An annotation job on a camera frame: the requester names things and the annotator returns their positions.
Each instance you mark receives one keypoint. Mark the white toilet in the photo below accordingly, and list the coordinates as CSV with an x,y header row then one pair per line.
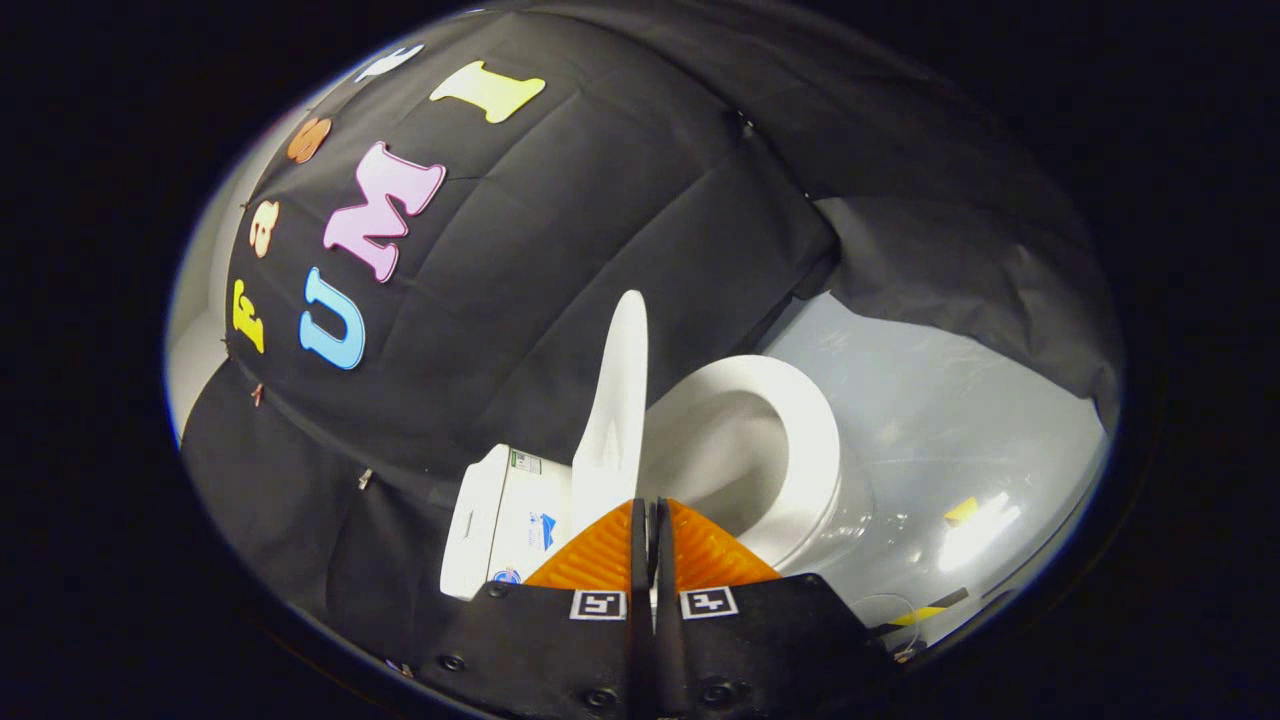
x,y
790,440

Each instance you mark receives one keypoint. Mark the black backdrop cloth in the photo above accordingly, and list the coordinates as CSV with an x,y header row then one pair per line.
x,y
560,250

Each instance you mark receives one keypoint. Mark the yellow floor tape piece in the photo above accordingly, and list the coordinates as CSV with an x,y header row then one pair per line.
x,y
961,511

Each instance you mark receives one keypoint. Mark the white toilet lid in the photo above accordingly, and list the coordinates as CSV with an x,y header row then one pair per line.
x,y
620,400

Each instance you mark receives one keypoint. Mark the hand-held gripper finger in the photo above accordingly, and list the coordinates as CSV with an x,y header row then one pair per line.
x,y
640,620
665,620

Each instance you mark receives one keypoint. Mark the yellow black striped tape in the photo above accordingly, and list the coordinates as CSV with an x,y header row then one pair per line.
x,y
925,611

